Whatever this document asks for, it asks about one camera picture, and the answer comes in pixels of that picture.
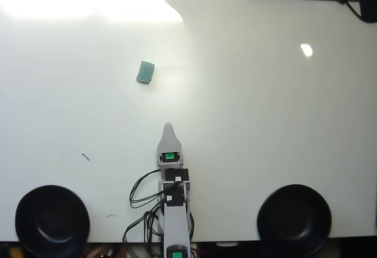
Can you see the blue foam cube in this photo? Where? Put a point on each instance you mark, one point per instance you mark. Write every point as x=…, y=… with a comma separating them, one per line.
x=145, y=72

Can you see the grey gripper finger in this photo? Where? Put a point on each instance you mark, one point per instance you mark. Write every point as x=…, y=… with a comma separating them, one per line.
x=169, y=141

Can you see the black bowl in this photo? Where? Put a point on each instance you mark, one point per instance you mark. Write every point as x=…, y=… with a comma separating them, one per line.
x=294, y=219
x=52, y=221

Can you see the white gripper body with motor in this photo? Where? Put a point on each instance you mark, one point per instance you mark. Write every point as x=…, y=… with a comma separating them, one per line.
x=169, y=161

